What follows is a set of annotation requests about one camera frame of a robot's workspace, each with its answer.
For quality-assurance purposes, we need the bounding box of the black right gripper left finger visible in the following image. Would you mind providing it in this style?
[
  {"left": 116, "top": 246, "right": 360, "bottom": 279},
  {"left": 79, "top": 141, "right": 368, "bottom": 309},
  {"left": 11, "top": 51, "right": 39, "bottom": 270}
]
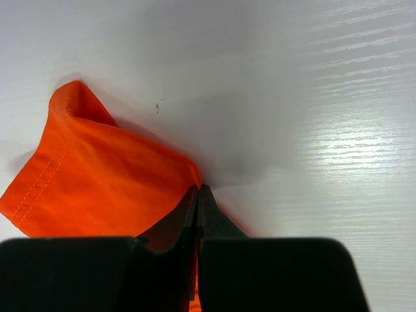
[{"left": 1, "top": 187, "right": 198, "bottom": 311}]

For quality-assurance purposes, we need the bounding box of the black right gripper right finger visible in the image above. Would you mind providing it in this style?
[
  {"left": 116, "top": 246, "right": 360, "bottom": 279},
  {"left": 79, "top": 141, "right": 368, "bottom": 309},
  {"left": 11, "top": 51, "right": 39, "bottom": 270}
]
[{"left": 197, "top": 185, "right": 369, "bottom": 311}]

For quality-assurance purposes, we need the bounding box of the orange t-shirt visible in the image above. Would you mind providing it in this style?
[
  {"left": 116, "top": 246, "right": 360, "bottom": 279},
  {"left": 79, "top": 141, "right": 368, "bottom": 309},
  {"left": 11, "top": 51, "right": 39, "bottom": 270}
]
[{"left": 1, "top": 81, "right": 205, "bottom": 311}]

